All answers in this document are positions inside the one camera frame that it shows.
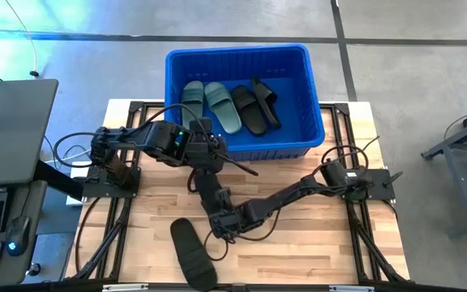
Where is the pale floor cable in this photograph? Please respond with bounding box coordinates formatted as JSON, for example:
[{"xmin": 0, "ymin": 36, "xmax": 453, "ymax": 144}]
[{"xmin": 5, "ymin": 0, "xmax": 41, "ymax": 78}]

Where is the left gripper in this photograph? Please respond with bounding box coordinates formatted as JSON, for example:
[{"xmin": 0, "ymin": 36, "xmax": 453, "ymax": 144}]
[{"xmin": 185, "ymin": 130, "xmax": 259, "ymax": 177}]

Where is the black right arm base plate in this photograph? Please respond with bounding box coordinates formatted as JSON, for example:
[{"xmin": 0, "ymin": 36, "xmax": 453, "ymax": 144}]
[{"xmin": 341, "ymin": 168, "xmax": 396, "ymax": 202}]

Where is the green slide sandal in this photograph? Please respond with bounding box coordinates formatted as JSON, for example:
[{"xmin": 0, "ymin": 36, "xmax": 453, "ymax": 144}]
[
  {"xmin": 204, "ymin": 81, "xmax": 243, "ymax": 135},
  {"xmin": 181, "ymin": 79, "xmax": 205, "ymax": 130}
]

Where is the white power box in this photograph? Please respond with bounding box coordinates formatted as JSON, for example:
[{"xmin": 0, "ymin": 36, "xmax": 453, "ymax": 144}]
[{"xmin": 66, "ymin": 161, "xmax": 92, "ymax": 207}]

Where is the blue plastic bin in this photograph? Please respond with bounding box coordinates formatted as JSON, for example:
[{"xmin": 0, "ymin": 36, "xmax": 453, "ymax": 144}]
[{"xmin": 164, "ymin": 43, "xmax": 326, "ymax": 162}]

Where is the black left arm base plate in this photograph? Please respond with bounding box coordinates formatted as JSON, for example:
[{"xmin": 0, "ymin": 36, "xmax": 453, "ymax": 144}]
[{"xmin": 81, "ymin": 165, "xmax": 142, "ymax": 200}]

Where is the grey side desk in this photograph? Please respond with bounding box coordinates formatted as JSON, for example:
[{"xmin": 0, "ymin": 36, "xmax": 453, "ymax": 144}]
[{"xmin": 0, "ymin": 160, "xmax": 84, "ymax": 291}]

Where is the black computer mouse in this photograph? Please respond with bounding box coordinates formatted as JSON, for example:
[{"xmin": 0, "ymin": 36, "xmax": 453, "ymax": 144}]
[{"xmin": 5, "ymin": 215, "xmax": 32, "ymax": 257}]

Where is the grey metal cart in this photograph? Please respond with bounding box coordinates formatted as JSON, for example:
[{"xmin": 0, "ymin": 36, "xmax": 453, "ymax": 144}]
[{"xmin": 421, "ymin": 101, "xmax": 467, "ymax": 238}]

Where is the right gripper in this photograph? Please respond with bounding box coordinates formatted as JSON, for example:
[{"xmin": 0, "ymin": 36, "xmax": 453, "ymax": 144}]
[{"xmin": 208, "ymin": 187, "xmax": 245, "ymax": 240}]

